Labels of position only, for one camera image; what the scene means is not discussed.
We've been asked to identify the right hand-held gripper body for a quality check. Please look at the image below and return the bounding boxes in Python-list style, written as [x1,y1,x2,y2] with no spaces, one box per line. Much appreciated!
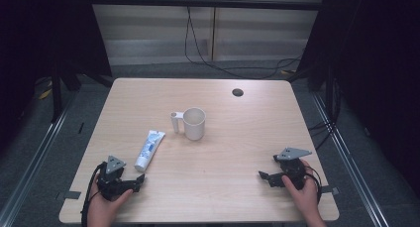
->
[272,147,313,191]

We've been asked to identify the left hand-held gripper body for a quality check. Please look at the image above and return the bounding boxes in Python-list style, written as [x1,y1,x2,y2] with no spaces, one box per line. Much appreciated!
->
[95,155,139,202]

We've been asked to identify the person's left hand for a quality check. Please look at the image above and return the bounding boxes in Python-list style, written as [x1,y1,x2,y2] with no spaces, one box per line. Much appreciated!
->
[86,179,134,227]

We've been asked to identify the person's right hand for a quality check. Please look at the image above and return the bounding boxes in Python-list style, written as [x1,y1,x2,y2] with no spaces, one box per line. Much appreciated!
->
[281,159,325,225]

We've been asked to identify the white blue toothpaste tube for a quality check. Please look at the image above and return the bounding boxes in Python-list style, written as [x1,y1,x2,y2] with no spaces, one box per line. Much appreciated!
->
[134,129,166,173]

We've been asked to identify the grey tape strip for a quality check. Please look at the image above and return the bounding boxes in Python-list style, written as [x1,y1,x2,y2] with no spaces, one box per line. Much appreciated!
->
[320,185,341,196]
[54,190,82,202]

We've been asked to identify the black metal stand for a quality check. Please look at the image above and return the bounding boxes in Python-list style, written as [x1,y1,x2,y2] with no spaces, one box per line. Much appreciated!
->
[50,62,64,124]

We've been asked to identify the yellow floor tape piece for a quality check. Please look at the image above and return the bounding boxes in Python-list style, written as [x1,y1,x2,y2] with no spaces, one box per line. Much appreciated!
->
[37,86,53,101]

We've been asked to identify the black curtain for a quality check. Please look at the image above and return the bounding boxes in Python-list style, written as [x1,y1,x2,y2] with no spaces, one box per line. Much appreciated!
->
[0,0,113,156]
[298,0,420,191]

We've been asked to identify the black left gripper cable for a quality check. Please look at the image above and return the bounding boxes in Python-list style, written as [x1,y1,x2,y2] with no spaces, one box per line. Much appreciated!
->
[80,162,107,227]

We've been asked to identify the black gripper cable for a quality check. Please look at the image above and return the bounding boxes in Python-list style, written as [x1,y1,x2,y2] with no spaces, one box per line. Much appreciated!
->
[80,162,107,227]
[304,165,323,203]

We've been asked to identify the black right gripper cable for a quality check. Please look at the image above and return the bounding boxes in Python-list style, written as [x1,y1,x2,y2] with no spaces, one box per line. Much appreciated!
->
[304,165,323,203]

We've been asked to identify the black floor cable bundle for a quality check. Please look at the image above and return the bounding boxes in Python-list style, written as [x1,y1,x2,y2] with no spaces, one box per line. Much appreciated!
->
[307,76,343,152]

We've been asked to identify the metal floor rail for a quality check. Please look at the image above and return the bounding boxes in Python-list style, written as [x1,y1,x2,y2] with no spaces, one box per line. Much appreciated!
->
[310,91,390,227]
[0,89,77,227]

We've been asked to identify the white cup with handle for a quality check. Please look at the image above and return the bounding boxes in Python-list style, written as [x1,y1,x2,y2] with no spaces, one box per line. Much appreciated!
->
[169,107,207,142]

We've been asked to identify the black wall cable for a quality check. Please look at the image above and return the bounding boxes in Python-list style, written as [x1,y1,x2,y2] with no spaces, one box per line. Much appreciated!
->
[183,5,303,80]

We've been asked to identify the black horizontal frame bar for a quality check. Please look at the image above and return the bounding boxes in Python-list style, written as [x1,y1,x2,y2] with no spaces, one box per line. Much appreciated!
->
[88,0,327,12]

